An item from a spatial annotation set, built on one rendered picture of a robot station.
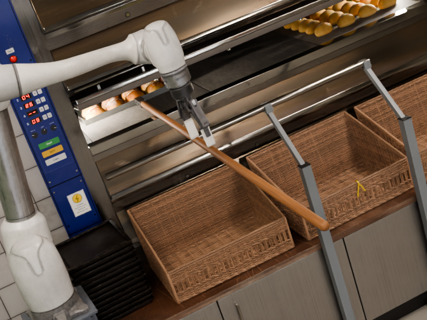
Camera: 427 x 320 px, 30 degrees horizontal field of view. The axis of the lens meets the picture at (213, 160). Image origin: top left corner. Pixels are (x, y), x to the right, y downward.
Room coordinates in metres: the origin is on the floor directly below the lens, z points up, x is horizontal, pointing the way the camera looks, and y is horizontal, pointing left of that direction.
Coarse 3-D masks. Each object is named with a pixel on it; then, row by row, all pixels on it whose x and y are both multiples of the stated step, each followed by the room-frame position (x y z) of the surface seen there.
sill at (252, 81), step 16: (400, 16) 3.67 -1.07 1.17; (352, 32) 3.64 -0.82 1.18; (368, 32) 3.62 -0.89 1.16; (320, 48) 3.56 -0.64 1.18; (336, 48) 3.58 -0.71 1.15; (288, 64) 3.52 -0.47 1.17; (240, 80) 3.49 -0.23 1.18; (256, 80) 3.47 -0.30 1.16; (208, 96) 3.42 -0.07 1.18; (224, 96) 3.43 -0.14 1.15; (176, 112) 3.37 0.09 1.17; (128, 128) 3.35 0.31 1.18; (144, 128) 3.33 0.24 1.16; (96, 144) 3.28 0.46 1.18; (112, 144) 3.29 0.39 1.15
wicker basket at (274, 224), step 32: (192, 192) 3.31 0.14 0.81; (224, 192) 3.33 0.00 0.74; (256, 192) 3.20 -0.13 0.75; (160, 224) 3.25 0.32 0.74; (192, 224) 3.27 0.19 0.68; (224, 224) 3.28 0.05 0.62; (256, 224) 3.23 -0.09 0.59; (160, 256) 3.20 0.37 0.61; (192, 256) 3.14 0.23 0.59; (224, 256) 2.86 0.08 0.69; (256, 256) 2.89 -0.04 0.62; (192, 288) 2.82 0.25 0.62
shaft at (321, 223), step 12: (144, 108) 3.52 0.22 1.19; (168, 120) 3.19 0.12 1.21; (180, 132) 3.03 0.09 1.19; (204, 144) 2.79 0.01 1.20; (216, 156) 2.67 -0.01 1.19; (228, 156) 2.61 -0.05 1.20; (240, 168) 2.47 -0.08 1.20; (252, 180) 2.36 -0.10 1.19; (264, 180) 2.32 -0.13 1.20; (276, 192) 2.21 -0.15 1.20; (288, 204) 2.12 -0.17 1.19; (300, 204) 2.08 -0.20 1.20; (312, 216) 1.99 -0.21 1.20; (324, 228) 1.93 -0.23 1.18
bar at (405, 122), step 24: (336, 72) 3.17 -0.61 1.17; (288, 96) 3.11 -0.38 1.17; (384, 96) 3.10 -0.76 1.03; (240, 120) 3.05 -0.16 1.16; (408, 120) 2.98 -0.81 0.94; (288, 144) 2.96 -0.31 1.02; (408, 144) 2.98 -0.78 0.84; (120, 168) 2.92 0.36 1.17; (312, 192) 2.86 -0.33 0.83; (336, 264) 2.86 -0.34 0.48; (336, 288) 2.87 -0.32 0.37
